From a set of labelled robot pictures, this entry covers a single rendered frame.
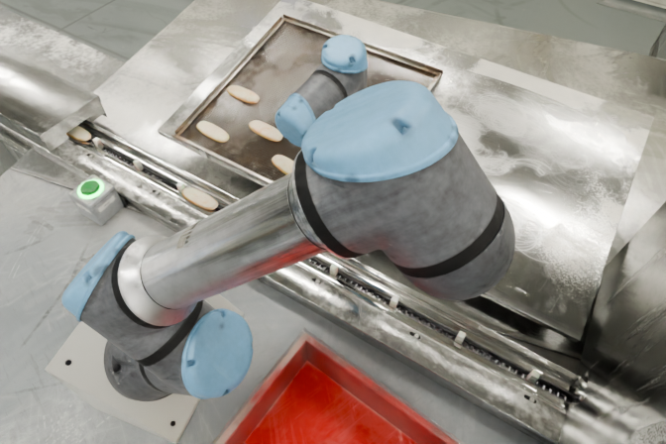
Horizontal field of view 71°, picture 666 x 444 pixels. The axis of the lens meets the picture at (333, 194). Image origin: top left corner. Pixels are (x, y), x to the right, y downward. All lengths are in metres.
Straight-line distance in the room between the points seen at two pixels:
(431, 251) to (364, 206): 0.07
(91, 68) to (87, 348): 1.03
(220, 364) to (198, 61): 1.10
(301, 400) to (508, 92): 0.87
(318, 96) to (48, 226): 0.75
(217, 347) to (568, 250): 0.72
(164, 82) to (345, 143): 1.22
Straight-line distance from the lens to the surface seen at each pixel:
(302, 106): 0.74
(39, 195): 1.33
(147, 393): 0.83
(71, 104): 1.38
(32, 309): 1.14
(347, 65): 0.78
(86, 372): 0.85
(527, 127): 1.22
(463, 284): 0.43
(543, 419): 0.95
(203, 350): 0.67
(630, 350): 0.82
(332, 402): 0.92
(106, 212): 1.19
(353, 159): 0.35
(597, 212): 1.14
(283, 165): 1.10
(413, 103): 0.37
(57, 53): 1.80
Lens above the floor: 1.71
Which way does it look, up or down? 51 degrees down
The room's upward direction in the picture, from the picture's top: 2 degrees clockwise
